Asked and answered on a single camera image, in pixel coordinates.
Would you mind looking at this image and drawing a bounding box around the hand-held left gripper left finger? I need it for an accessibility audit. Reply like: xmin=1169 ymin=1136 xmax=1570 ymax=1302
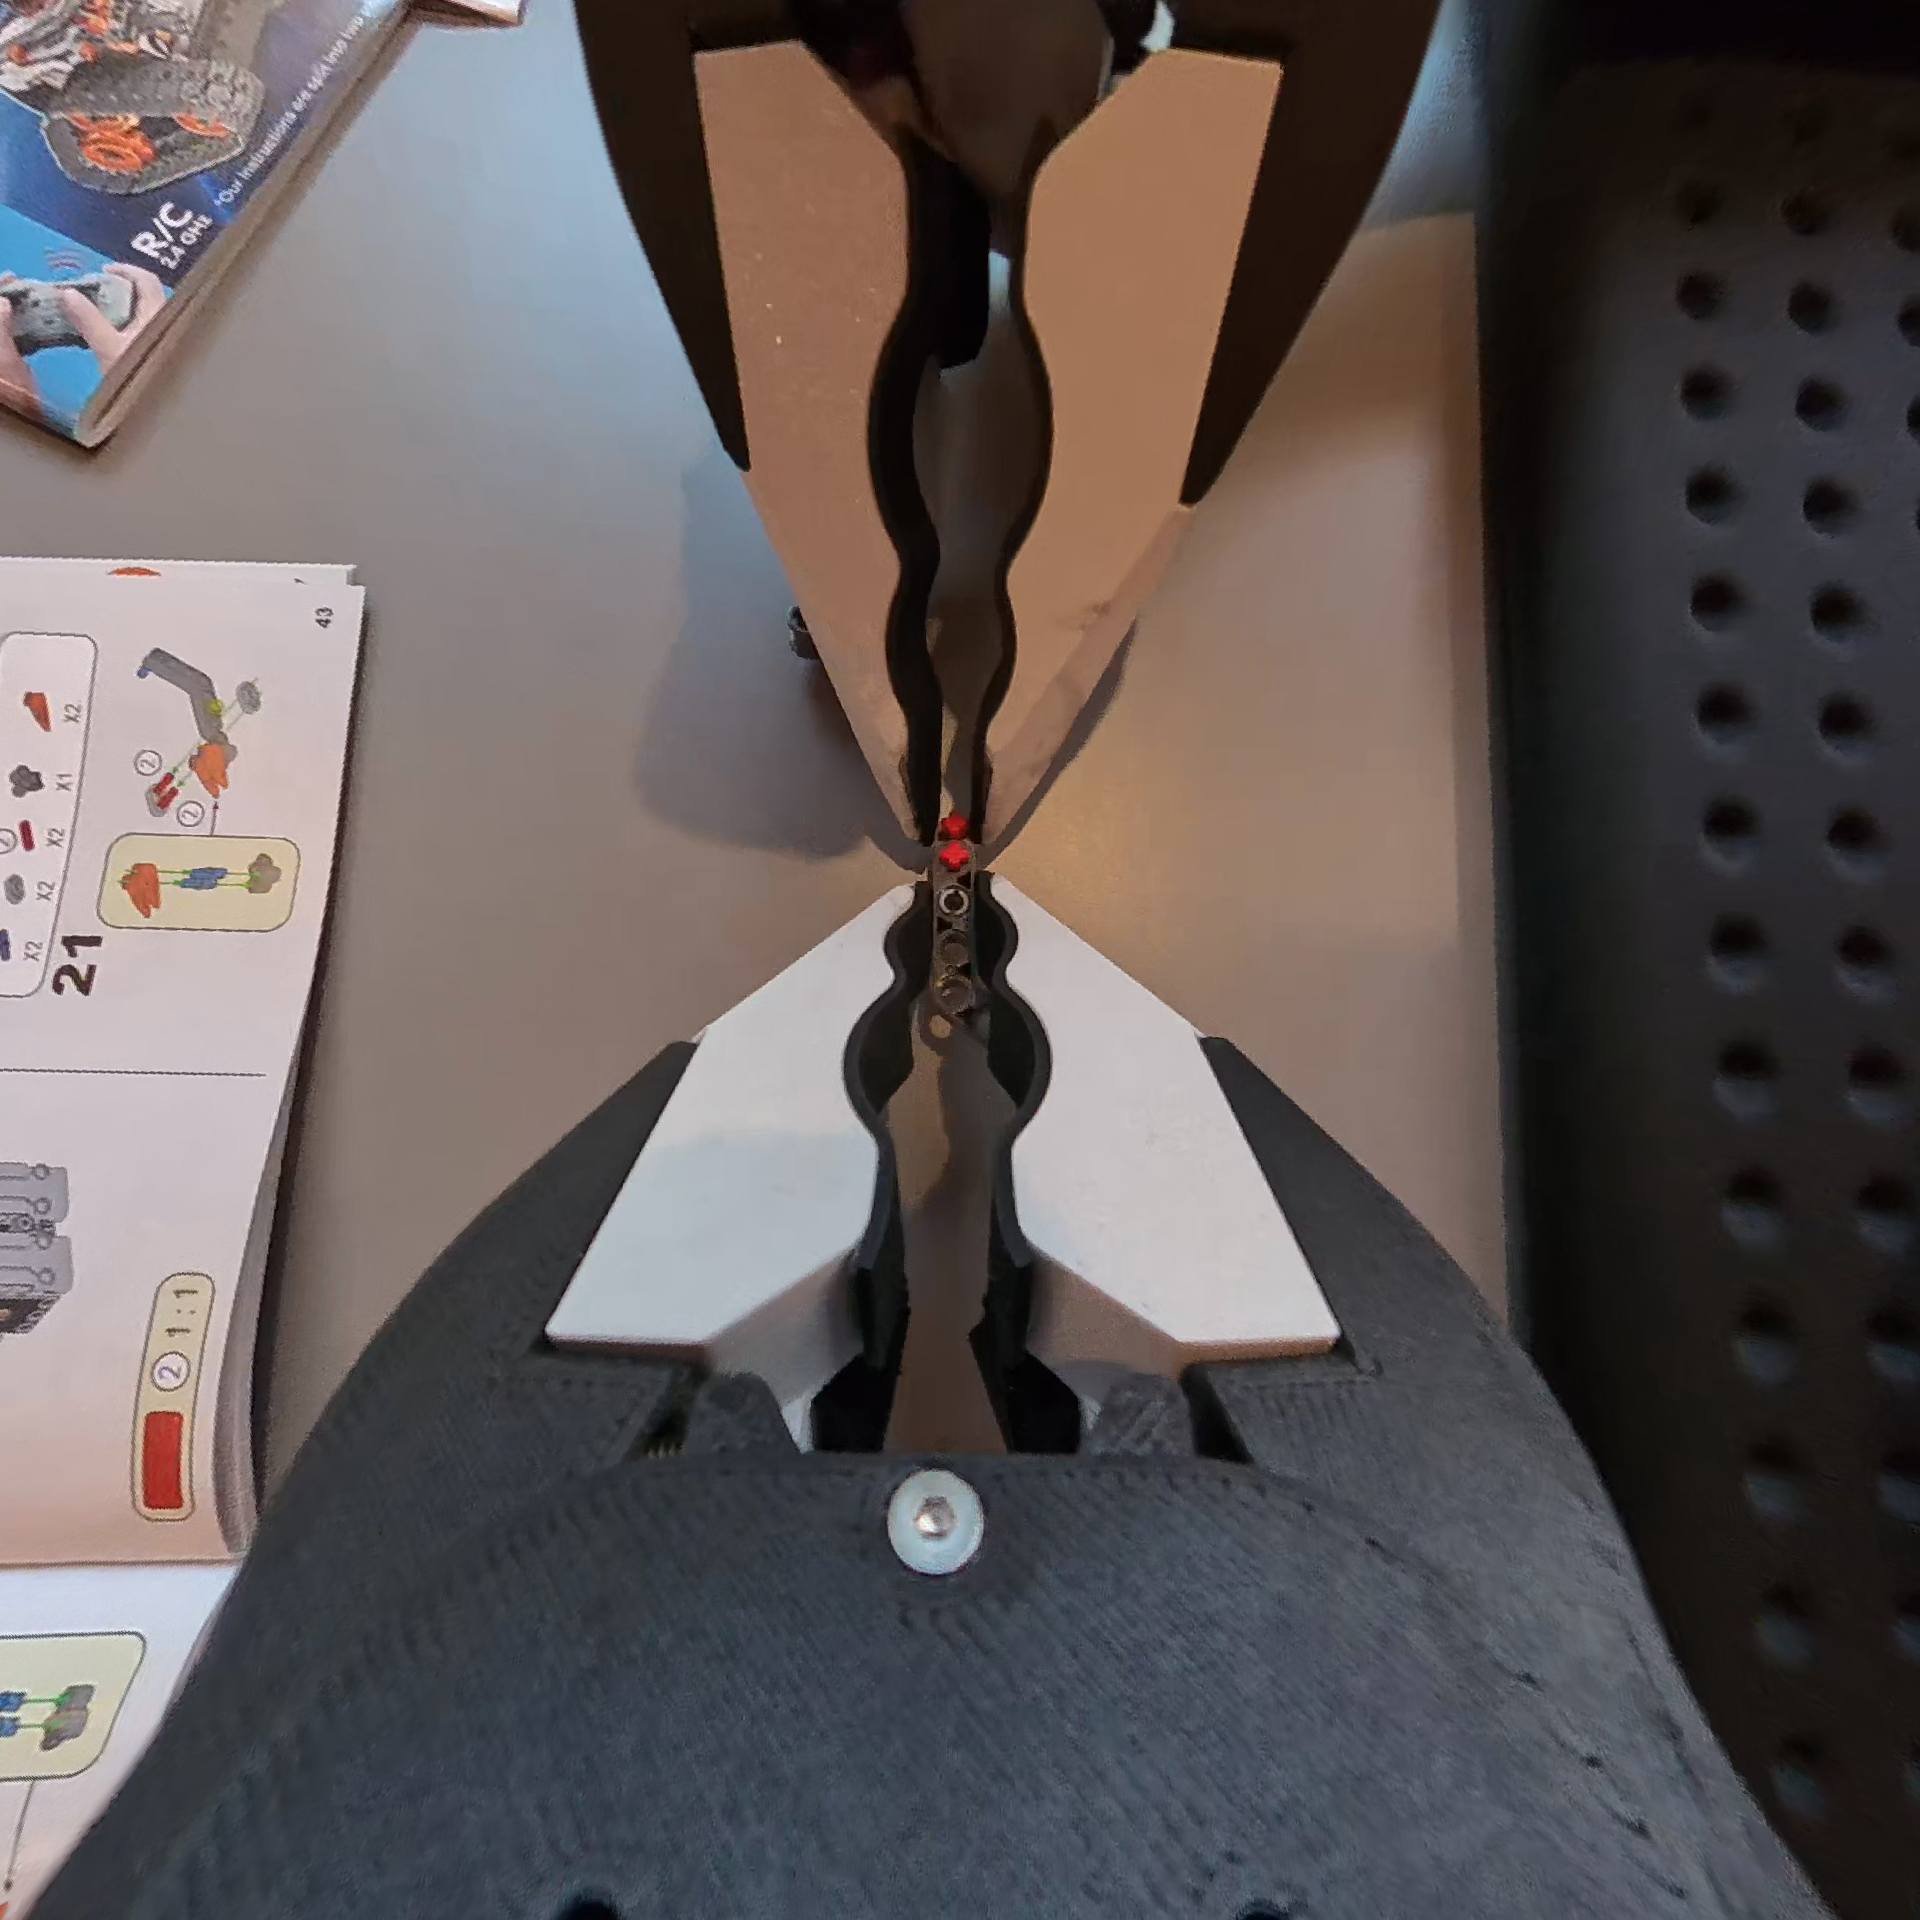
xmin=544 ymin=883 xmax=924 ymax=1450

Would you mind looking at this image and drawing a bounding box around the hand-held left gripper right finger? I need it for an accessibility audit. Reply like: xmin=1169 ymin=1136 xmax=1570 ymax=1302
xmin=984 ymin=878 xmax=1345 ymax=1454

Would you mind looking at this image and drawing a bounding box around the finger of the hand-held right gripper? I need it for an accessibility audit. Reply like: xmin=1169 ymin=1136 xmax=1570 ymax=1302
xmin=966 ymin=45 xmax=1290 ymax=835
xmin=692 ymin=42 xmax=958 ymax=845

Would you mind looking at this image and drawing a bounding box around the grey bent beam with pins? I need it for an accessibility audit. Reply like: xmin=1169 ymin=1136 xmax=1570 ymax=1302
xmin=920 ymin=808 xmax=999 ymax=1051

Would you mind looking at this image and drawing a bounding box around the grey desk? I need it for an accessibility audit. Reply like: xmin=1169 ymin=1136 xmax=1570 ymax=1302
xmin=0 ymin=0 xmax=1518 ymax=1501

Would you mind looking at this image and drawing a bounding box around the blue closed manual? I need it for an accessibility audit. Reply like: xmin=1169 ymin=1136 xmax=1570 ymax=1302
xmin=0 ymin=0 xmax=415 ymax=448

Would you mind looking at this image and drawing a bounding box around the open instruction booklet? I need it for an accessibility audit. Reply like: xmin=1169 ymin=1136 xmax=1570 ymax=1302
xmin=0 ymin=558 xmax=369 ymax=1920

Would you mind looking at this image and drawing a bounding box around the black perforated chair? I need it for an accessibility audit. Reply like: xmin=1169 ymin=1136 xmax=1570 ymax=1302
xmin=1478 ymin=0 xmax=1920 ymax=1920

